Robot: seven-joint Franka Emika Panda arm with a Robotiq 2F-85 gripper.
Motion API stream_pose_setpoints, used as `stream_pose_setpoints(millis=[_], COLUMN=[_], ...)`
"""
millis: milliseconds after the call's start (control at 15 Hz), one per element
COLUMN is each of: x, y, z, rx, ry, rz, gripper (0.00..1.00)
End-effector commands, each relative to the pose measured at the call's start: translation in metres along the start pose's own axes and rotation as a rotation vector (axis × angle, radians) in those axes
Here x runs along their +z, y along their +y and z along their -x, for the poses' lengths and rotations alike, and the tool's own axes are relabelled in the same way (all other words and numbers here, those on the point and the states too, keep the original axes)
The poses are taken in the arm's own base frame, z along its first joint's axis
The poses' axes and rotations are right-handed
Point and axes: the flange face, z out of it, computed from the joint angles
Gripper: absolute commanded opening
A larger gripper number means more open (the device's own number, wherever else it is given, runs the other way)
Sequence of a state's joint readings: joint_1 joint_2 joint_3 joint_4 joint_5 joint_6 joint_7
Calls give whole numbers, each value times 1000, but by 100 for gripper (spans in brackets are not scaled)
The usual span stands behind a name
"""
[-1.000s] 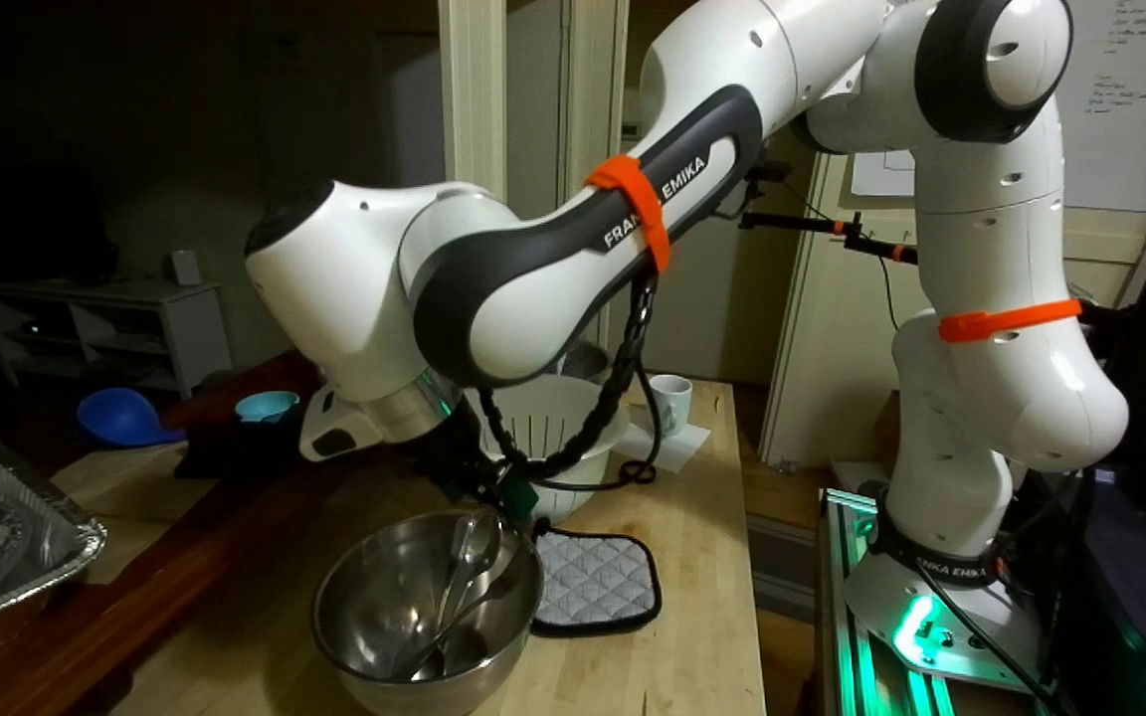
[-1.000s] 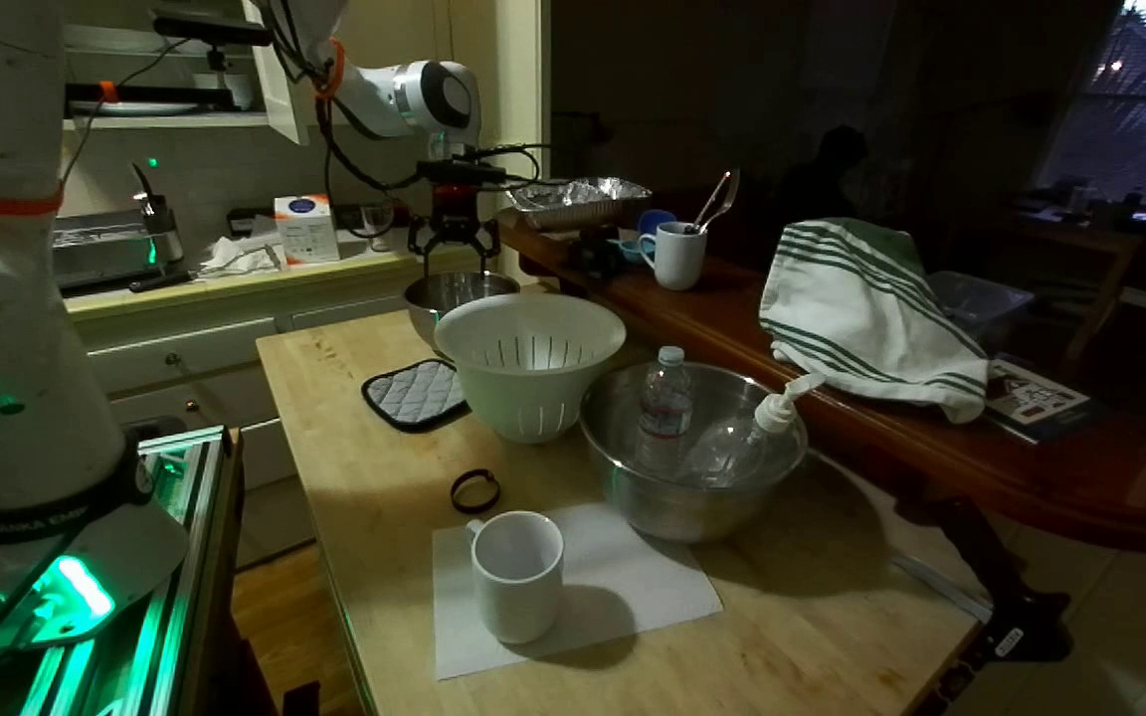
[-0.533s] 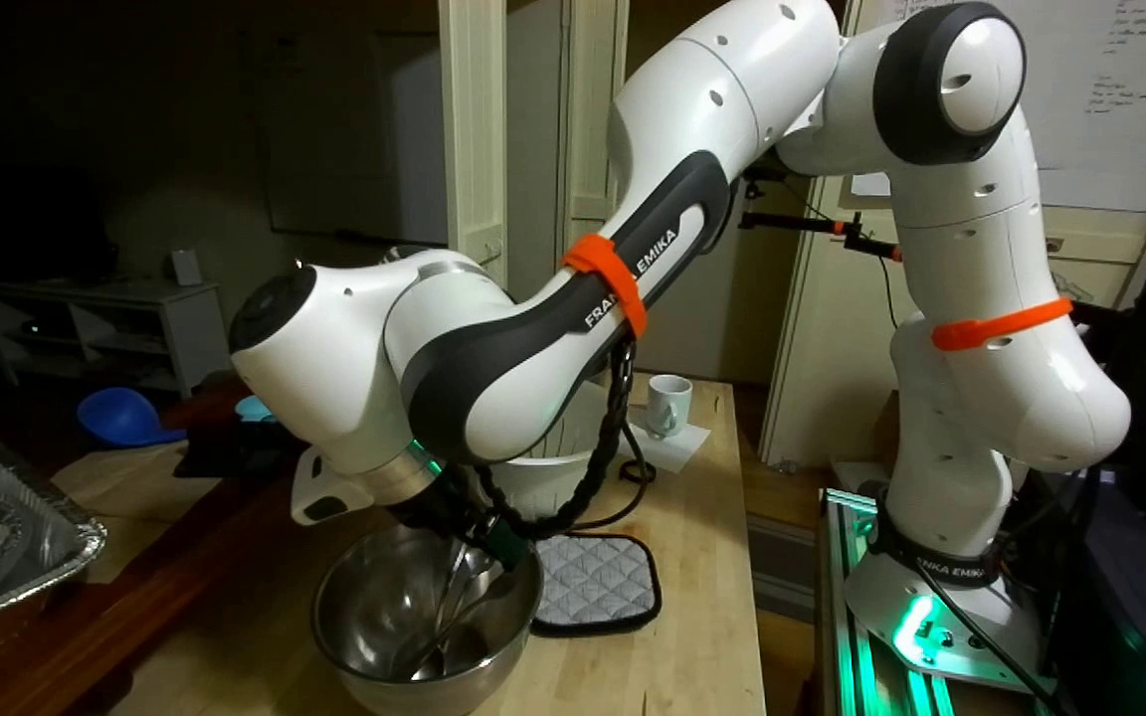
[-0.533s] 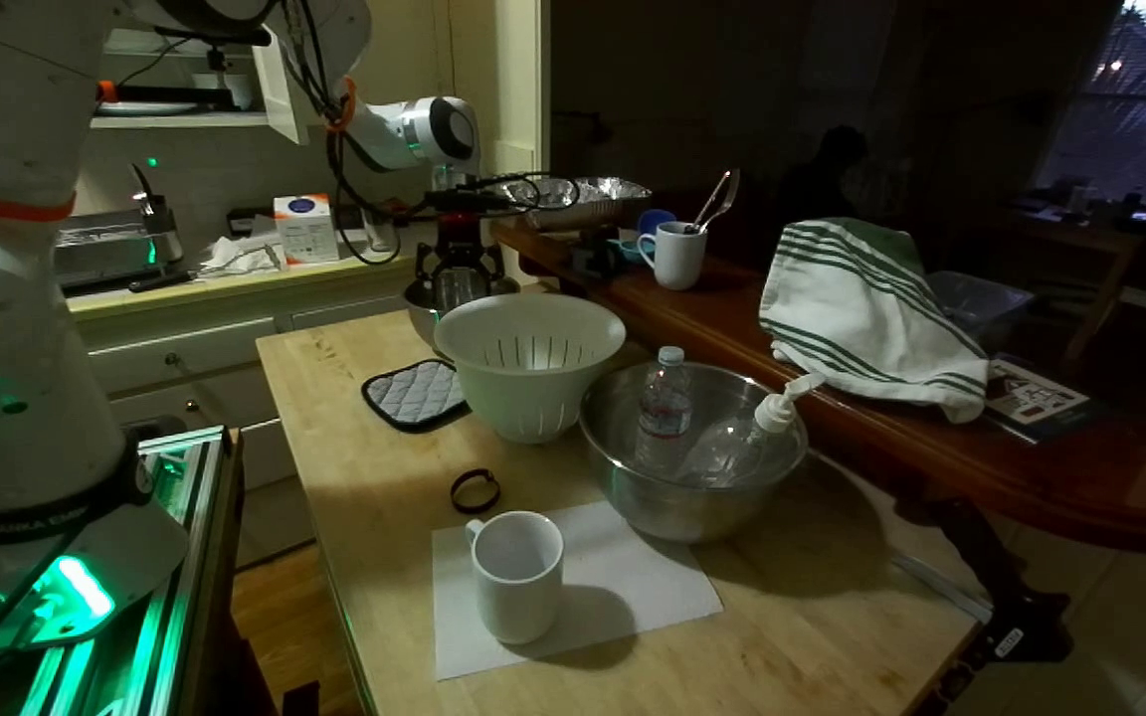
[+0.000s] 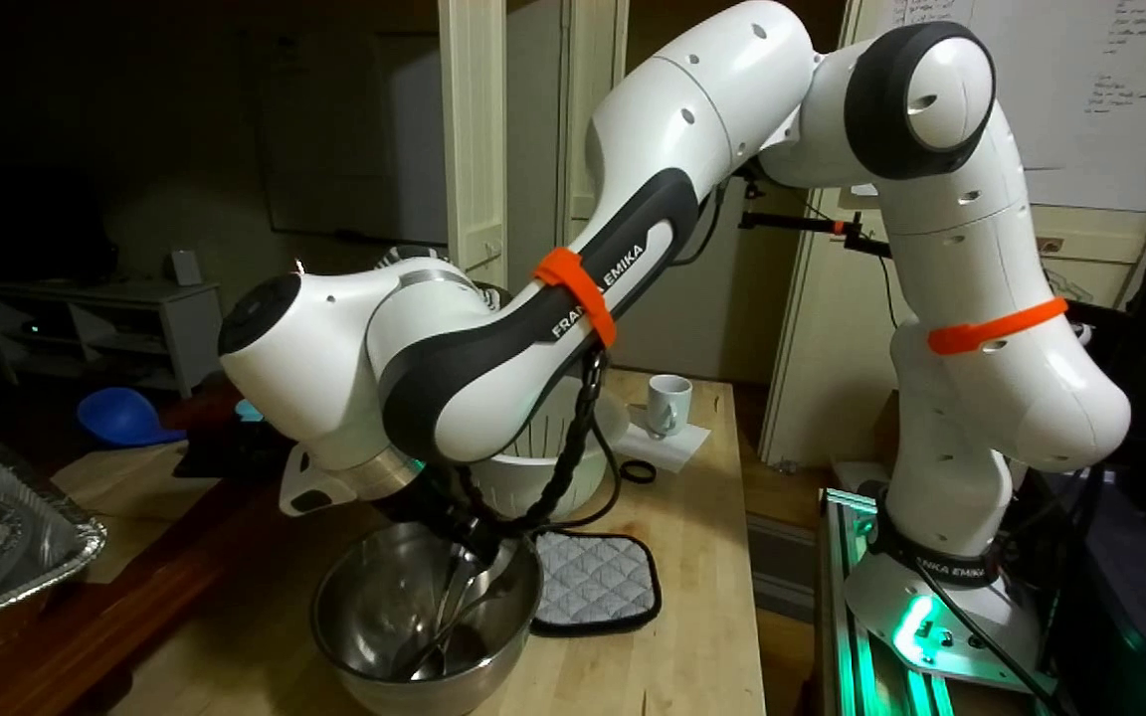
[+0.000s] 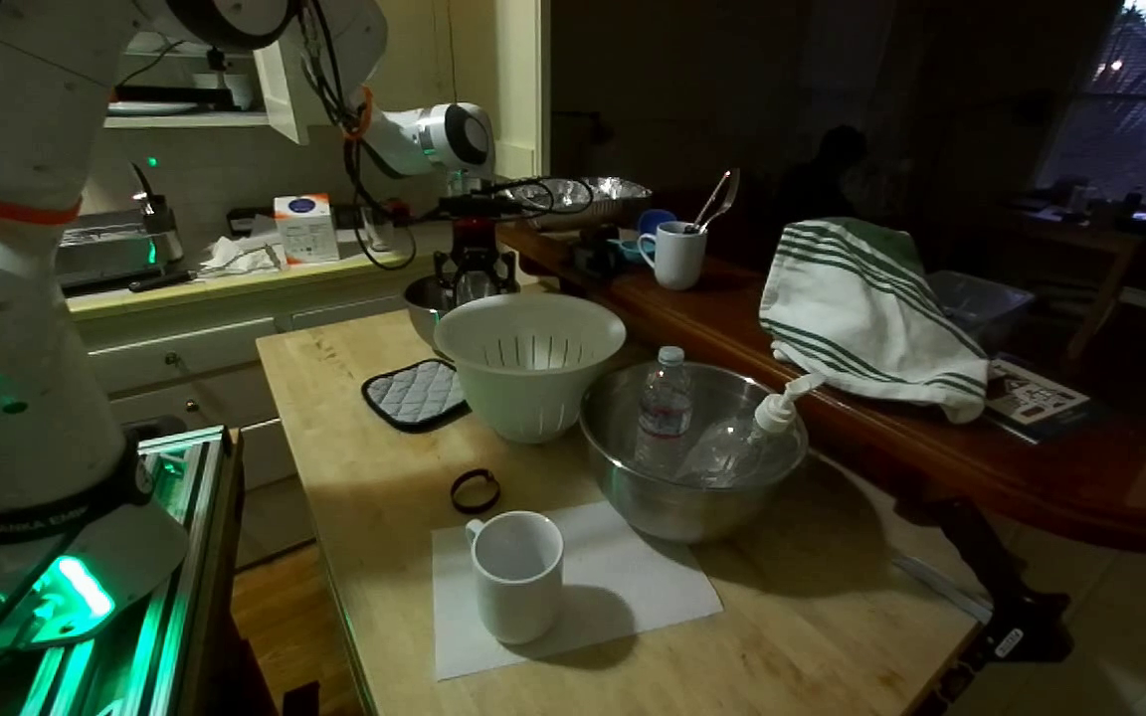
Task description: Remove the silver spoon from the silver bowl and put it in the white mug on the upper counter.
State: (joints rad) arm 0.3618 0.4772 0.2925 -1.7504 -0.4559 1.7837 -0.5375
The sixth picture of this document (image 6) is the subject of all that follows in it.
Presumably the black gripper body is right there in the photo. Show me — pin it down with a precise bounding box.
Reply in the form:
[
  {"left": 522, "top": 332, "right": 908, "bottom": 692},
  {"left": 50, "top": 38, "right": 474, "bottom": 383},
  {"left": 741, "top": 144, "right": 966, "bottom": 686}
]
[{"left": 440, "top": 191, "right": 535, "bottom": 287}]

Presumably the small silver bowl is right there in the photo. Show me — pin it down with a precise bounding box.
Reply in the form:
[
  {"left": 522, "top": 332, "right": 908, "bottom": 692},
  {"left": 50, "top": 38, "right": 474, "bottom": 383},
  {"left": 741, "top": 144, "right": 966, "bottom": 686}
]
[{"left": 400, "top": 269, "right": 525, "bottom": 347}]

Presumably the white mug holding cutlery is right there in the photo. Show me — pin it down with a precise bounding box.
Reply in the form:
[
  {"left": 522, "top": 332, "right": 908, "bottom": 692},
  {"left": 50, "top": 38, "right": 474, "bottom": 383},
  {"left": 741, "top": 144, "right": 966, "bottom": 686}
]
[{"left": 635, "top": 216, "right": 712, "bottom": 295}]

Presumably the cutlery standing in mug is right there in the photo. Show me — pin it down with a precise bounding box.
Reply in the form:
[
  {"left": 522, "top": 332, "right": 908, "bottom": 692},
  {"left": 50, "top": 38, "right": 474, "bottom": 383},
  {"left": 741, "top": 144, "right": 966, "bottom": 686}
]
[{"left": 689, "top": 163, "right": 743, "bottom": 237}]

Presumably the large silver mixing bowl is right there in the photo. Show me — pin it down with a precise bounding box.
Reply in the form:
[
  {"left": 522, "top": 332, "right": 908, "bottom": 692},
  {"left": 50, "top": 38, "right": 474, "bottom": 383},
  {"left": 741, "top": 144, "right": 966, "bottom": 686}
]
[{"left": 576, "top": 359, "right": 818, "bottom": 549}]

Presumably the white mug without cutlery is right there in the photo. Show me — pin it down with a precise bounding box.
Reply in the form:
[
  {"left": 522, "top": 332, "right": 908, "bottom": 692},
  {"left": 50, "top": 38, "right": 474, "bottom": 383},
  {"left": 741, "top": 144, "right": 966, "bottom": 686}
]
[{"left": 463, "top": 505, "right": 570, "bottom": 652}]

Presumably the dark wooden counter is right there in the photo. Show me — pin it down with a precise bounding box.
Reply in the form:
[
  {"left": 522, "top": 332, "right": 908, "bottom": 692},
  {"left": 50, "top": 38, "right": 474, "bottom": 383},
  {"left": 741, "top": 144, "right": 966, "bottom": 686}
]
[{"left": 489, "top": 212, "right": 1146, "bottom": 558}]

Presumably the white plastic colander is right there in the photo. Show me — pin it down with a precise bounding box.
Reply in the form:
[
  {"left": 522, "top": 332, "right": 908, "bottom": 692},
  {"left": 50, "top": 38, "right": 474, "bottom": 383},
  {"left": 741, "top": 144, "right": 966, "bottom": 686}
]
[{"left": 429, "top": 289, "right": 635, "bottom": 449}]

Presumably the silver foil tray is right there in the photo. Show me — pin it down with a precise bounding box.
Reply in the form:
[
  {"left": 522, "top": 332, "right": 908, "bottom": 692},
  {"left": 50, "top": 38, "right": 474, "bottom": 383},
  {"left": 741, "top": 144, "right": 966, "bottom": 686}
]
[{"left": 498, "top": 171, "right": 658, "bottom": 232}]

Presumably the grey quilted pot holder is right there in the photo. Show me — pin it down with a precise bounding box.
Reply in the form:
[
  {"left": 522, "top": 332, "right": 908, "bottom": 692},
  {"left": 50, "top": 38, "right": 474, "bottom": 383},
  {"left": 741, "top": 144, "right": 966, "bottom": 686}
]
[{"left": 360, "top": 354, "right": 479, "bottom": 437}]

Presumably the white and blue box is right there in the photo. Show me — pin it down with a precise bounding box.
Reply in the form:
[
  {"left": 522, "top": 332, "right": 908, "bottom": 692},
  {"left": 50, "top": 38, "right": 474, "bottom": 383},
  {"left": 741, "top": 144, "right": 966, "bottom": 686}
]
[{"left": 266, "top": 191, "right": 341, "bottom": 269}]

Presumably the clear upright water bottle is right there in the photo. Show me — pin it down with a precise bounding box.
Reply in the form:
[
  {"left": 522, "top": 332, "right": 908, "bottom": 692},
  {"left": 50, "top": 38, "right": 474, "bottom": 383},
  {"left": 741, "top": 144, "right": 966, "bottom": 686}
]
[{"left": 635, "top": 340, "right": 696, "bottom": 478}]

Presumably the white drawer cabinet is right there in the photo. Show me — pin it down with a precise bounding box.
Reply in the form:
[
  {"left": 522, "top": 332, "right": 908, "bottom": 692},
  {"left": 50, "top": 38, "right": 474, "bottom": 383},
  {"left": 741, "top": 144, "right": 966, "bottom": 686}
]
[{"left": 66, "top": 252, "right": 460, "bottom": 560}]

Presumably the clear bottle with white cap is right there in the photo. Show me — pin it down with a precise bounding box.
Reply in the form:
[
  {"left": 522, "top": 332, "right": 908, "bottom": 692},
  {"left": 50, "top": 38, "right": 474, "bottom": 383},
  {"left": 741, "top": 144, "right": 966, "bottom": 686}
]
[{"left": 676, "top": 368, "right": 832, "bottom": 488}]

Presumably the white paper sheet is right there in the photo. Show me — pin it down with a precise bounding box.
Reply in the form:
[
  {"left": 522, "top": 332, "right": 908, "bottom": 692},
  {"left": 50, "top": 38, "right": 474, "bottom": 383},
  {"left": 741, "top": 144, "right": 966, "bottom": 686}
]
[{"left": 426, "top": 497, "right": 727, "bottom": 682}]

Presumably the green striped white towel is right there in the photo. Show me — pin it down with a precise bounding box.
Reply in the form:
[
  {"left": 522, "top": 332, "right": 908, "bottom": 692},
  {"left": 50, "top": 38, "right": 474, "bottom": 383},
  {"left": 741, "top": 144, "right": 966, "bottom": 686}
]
[{"left": 755, "top": 216, "right": 994, "bottom": 429}]

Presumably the silver countertop appliance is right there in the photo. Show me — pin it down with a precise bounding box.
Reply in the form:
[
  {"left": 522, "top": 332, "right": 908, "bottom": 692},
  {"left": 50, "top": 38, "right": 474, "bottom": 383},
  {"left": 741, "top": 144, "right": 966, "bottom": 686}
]
[{"left": 51, "top": 212, "right": 196, "bottom": 299}]

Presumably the clear plastic container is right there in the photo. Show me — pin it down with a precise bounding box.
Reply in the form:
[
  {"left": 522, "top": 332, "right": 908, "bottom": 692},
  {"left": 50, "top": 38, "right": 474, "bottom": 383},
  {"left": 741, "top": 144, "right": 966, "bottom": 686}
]
[{"left": 929, "top": 267, "right": 1042, "bottom": 354}]

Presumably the printed magazine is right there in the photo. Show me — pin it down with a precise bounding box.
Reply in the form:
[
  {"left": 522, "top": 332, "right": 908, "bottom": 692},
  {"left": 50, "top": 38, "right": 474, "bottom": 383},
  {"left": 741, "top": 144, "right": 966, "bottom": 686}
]
[{"left": 979, "top": 354, "right": 1095, "bottom": 449}]

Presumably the black clamp stand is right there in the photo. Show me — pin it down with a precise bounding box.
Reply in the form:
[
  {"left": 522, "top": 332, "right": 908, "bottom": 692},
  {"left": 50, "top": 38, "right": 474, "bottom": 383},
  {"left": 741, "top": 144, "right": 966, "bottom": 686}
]
[{"left": 895, "top": 481, "right": 1080, "bottom": 669}]

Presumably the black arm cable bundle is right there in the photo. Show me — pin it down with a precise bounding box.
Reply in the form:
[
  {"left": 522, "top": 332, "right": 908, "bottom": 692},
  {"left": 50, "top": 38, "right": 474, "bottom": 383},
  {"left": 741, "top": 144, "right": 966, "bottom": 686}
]
[{"left": 294, "top": 0, "right": 424, "bottom": 275}]

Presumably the black rubber ring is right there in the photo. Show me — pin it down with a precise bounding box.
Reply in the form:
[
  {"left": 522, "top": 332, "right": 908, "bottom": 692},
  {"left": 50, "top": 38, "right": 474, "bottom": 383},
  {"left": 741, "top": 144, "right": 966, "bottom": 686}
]
[{"left": 445, "top": 466, "right": 509, "bottom": 521}]

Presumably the white wall shelf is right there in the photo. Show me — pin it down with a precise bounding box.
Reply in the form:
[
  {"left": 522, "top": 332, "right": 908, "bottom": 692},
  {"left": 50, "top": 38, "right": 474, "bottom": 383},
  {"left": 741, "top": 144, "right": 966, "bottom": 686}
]
[{"left": 100, "top": 0, "right": 314, "bottom": 152}]

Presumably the aluminium robot stand frame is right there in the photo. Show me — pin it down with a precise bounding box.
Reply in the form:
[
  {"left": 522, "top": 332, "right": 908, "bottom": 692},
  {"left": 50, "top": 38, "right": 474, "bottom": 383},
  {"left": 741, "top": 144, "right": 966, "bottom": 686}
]
[{"left": 0, "top": 420, "right": 249, "bottom": 716}]

